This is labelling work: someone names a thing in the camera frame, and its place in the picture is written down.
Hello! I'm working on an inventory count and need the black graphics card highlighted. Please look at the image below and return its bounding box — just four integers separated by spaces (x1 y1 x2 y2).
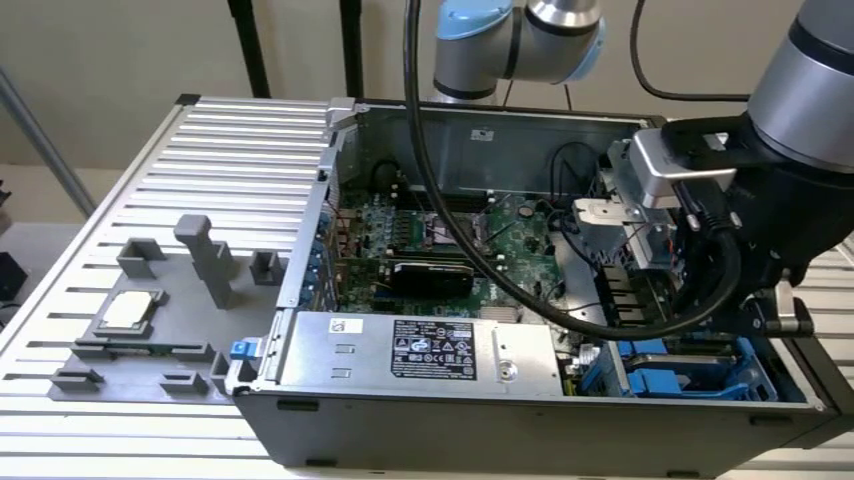
379 258 479 301

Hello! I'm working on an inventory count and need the blue bay clip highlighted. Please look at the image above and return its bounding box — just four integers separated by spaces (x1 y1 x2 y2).
628 368 692 399

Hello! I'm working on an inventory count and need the silver power supply unit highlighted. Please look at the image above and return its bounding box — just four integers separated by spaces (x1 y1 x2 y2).
265 310 566 399

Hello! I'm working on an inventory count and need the green motherboard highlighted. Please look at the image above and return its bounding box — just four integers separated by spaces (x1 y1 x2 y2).
326 187 583 322

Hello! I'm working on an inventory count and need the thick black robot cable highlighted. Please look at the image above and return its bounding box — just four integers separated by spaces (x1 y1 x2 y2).
402 0 744 343

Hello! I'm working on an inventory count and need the green RAM stick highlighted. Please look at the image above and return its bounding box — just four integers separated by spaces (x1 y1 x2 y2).
75 342 205 358

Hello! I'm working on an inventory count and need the CPU socket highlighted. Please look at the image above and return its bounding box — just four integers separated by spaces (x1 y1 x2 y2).
412 209 499 251

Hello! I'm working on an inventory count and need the open black PC case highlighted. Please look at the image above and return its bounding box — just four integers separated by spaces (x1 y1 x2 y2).
224 96 854 475

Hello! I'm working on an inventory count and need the hard disk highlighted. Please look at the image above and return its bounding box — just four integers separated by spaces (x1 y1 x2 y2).
615 335 762 374

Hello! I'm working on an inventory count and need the grey parts rack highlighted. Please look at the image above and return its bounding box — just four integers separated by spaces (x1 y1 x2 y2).
48 214 295 404

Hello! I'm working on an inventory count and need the black looped wire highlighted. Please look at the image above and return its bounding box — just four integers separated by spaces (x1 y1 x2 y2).
548 140 603 202

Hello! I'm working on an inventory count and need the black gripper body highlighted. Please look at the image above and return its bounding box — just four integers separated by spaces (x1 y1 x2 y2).
728 161 845 307

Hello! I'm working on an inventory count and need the thin black cable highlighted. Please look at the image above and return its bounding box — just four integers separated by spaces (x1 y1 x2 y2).
628 0 754 101

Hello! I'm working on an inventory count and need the grey metal drive cage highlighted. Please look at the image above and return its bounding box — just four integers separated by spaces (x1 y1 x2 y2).
571 138 676 272

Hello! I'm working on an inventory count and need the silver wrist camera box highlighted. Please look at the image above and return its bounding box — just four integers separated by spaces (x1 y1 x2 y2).
628 128 739 209

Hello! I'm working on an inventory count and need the black stand pole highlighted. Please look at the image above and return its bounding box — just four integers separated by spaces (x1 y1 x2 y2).
225 0 272 99
338 0 366 99

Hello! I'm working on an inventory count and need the silver CPU chip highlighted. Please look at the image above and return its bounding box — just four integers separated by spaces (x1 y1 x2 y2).
99 292 163 331

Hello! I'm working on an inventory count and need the small black box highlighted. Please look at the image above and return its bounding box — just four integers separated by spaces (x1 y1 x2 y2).
0 252 31 302

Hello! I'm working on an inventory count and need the silver metal pole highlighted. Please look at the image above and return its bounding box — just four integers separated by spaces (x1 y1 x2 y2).
0 64 97 219

